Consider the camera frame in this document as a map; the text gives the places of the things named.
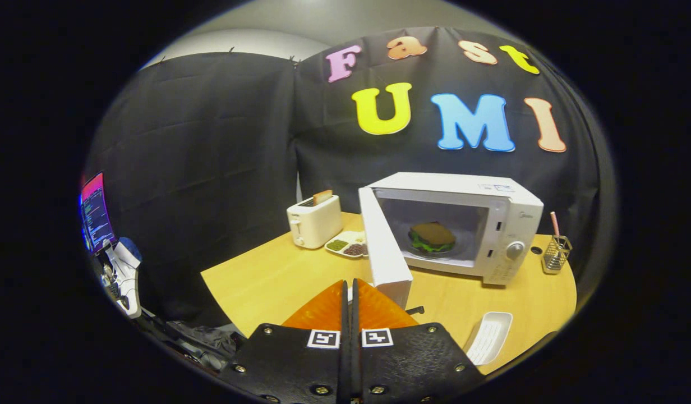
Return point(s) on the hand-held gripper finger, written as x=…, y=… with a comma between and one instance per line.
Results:
x=344, y=348
x=355, y=348

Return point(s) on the brown bread lettuce sandwich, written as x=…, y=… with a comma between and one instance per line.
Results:
x=432, y=235

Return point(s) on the white microwave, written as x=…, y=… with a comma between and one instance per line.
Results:
x=446, y=185

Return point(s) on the small black clip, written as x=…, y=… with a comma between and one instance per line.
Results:
x=415, y=310

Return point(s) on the divided white plate of beans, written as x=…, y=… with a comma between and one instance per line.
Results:
x=345, y=246

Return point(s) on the white toaster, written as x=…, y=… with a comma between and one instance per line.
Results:
x=317, y=227

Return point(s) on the white rectangular dish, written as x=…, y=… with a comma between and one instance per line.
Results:
x=488, y=339

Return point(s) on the dark grey cloth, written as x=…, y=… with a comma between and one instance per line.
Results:
x=205, y=339

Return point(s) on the toast slice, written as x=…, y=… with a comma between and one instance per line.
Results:
x=323, y=197

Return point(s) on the white hand-held device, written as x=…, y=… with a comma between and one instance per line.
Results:
x=127, y=280

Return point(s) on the pink striped straw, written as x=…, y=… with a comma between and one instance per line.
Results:
x=554, y=223

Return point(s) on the computer monitor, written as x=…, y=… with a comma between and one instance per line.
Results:
x=96, y=216

